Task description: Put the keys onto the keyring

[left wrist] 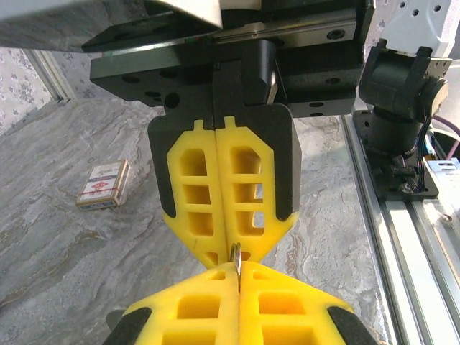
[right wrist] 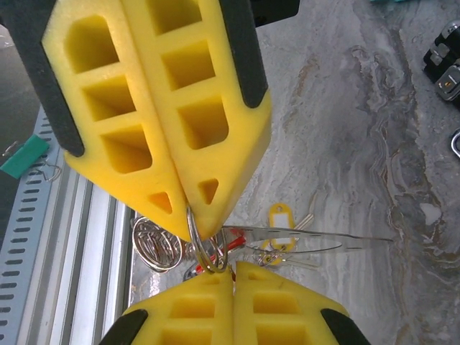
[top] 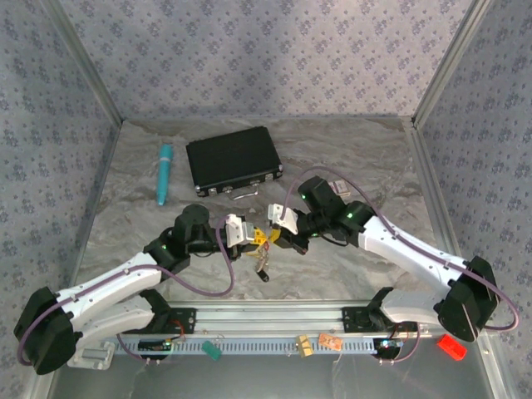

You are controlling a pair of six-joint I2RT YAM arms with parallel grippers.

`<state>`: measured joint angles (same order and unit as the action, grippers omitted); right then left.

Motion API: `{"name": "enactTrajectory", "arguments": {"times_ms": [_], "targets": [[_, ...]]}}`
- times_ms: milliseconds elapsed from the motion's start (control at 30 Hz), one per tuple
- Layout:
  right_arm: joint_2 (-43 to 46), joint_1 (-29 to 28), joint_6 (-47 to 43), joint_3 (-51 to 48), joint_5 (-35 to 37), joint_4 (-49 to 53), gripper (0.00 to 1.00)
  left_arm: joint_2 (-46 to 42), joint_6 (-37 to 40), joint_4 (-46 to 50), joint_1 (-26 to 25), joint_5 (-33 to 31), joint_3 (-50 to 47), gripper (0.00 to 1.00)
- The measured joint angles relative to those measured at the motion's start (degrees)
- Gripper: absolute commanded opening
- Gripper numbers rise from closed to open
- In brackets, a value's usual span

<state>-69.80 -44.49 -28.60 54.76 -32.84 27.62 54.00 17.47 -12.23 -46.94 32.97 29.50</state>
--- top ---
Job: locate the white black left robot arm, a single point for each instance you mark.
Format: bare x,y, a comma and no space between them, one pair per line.
112,282

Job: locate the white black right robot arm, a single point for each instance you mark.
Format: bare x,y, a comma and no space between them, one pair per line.
407,249

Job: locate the teal pen tube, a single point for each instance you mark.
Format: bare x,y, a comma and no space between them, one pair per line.
164,174

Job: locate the black hard case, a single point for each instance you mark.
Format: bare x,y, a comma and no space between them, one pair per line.
228,154

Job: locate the orange key tag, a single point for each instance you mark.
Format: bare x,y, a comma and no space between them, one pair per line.
331,341

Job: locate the yellow key tag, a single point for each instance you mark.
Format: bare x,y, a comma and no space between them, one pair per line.
304,346

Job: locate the green key tag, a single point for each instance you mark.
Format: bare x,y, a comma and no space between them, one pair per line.
212,350

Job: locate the small circuit board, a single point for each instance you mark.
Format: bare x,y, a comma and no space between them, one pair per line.
390,343
156,344

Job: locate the white plastic holder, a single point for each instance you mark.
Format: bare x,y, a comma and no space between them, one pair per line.
97,356

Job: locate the red plastic block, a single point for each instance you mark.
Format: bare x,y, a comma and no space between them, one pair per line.
451,348

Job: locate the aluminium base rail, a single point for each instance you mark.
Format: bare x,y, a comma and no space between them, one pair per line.
266,318

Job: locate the aluminium table edge rail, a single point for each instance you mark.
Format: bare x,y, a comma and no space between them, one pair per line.
104,166
428,187

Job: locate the aluminium frame post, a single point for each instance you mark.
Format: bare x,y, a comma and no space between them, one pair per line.
449,62
83,62

